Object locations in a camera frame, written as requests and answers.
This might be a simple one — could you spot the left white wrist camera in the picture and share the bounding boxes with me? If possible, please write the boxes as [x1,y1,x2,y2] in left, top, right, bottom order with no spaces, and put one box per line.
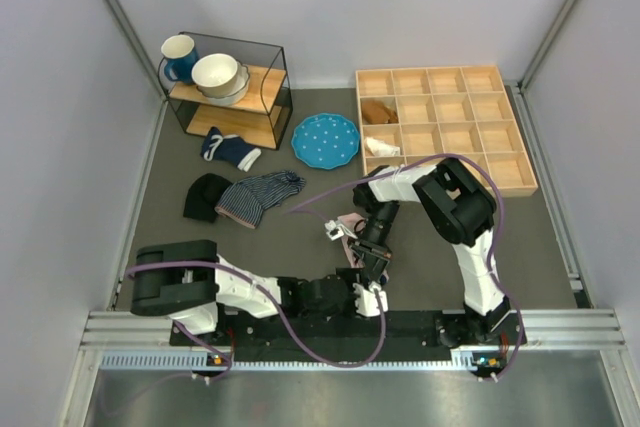
[353,282,388,318]

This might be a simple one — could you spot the blue dotted plate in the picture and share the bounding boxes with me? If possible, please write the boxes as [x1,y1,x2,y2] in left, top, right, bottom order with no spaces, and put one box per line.
[291,113,360,170]

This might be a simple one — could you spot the white bowl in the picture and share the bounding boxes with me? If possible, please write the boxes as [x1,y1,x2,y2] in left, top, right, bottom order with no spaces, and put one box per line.
[191,53,240,97]

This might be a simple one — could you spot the blue enamel mug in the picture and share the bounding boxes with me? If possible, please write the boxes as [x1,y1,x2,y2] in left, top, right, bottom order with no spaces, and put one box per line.
[161,34,199,85]

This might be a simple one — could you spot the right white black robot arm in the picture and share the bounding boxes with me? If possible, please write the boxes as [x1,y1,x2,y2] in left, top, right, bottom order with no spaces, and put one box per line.
[349,157,510,343]

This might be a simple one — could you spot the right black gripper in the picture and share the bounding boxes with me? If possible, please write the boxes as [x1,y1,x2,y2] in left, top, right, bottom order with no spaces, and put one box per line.
[348,199,401,284]

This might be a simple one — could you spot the aluminium frame rail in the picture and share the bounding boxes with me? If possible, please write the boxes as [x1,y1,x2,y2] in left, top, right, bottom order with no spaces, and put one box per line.
[80,309,626,350]

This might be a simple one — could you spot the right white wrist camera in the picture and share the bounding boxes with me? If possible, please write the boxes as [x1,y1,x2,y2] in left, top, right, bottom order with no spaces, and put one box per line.
[324,220,348,241]

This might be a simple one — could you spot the striped blue underwear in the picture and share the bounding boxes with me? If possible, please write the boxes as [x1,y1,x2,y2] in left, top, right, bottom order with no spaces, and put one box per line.
[215,170,306,229]

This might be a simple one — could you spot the black wire wooden shelf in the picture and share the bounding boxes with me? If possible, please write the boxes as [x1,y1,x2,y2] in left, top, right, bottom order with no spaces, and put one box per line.
[157,32,293,150]

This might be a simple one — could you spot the brown rolled cloth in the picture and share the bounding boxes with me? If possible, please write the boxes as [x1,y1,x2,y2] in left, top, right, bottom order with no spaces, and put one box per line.
[361,99,398,125]

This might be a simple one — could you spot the grey cable duct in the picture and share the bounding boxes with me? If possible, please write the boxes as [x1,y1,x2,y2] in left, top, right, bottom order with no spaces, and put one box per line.
[99,350,499,373]

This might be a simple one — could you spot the navy white sock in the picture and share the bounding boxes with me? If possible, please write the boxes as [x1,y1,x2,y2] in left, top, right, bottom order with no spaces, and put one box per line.
[200,127,262,172]

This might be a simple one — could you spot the pink underwear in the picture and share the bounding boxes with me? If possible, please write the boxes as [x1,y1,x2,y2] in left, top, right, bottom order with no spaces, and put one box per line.
[338,213,391,268]

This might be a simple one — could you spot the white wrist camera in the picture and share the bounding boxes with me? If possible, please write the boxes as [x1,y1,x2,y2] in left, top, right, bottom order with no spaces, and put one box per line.
[324,220,348,241]
[353,282,388,318]

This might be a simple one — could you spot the black folded cloth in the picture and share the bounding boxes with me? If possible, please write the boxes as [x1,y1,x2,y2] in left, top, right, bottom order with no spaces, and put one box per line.
[183,173,232,223]

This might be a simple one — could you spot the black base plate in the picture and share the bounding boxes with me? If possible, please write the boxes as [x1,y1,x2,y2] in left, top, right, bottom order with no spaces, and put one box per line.
[197,311,520,362]

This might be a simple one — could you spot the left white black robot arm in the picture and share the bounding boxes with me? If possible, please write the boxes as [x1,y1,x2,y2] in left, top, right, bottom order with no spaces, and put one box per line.
[130,240,387,344]

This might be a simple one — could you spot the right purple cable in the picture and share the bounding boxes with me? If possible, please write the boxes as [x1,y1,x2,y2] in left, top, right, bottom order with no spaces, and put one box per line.
[284,152,524,383]

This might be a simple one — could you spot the white rolled cloth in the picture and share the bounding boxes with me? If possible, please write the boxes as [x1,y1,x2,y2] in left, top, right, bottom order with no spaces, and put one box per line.
[364,137,401,157]

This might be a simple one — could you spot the wooden compartment tray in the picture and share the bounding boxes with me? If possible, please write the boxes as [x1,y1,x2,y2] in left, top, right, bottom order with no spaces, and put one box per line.
[355,65,538,197]

